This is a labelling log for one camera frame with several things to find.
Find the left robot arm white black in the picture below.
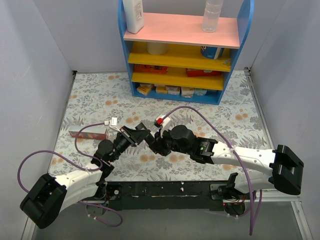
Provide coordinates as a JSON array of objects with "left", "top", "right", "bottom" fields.
[{"left": 19, "top": 123, "right": 151, "bottom": 229}]

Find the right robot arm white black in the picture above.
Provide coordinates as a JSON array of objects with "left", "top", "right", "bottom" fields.
[{"left": 145, "top": 125, "right": 304, "bottom": 199}]

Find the red snack box on table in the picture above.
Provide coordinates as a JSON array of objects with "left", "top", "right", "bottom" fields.
[{"left": 68, "top": 125, "right": 109, "bottom": 140}]

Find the yellow tissue pack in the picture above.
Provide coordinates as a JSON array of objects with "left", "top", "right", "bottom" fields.
[{"left": 136, "top": 83, "right": 154, "bottom": 96}]

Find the floral tablecloth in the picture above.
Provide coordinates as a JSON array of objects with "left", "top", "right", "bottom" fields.
[{"left": 49, "top": 71, "right": 272, "bottom": 181}]

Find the orange red snack box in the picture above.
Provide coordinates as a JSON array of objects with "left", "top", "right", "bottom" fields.
[{"left": 134, "top": 64, "right": 169, "bottom": 74}]

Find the red snack box on shelf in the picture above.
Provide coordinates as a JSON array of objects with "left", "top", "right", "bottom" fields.
[{"left": 185, "top": 68, "right": 222, "bottom": 77}]

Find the blue wooden shelf unit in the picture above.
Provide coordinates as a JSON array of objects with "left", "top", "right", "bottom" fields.
[{"left": 118, "top": 0, "right": 255, "bottom": 105}]

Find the blue white can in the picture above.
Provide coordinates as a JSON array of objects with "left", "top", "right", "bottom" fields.
[{"left": 200, "top": 46, "right": 224, "bottom": 60}]

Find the white plastic bottle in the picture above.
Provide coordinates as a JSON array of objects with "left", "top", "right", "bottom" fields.
[{"left": 122, "top": 0, "right": 145, "bottom": 34}]

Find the clear plastic water bottle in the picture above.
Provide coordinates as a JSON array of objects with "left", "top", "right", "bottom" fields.
[{"left": 201, "top": 0, "right": 224, "bottom": 33}]

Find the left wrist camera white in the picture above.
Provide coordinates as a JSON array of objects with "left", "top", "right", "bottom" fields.
[{"left": 103, "top": 117, "right": 120, "bottom": 132}]

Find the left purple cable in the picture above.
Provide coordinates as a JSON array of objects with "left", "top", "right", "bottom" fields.
[{"left": 17, "top": 122, "right": 124, "bottom": 228}]

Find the purple cable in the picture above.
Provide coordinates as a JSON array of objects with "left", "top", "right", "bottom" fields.
[
  {"left": 163, "top": 106, "right": 263, "bottom": 236},
  {"left": 17, "top": 122, "right": 124, "bottom": 228}
]

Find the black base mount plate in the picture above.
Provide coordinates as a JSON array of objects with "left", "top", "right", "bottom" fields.
[{"left": 94, "top": 180, "right": 242, "bottom": 211}]

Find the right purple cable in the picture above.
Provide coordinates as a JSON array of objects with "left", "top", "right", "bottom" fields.
[{"left": 163, "top": 106, "right": 263, "bottom": 236}]

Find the aluminium frame rail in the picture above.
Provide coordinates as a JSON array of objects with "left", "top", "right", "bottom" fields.
[{"left": 243, "top": 66, "right": 313, "bottom": 240}]

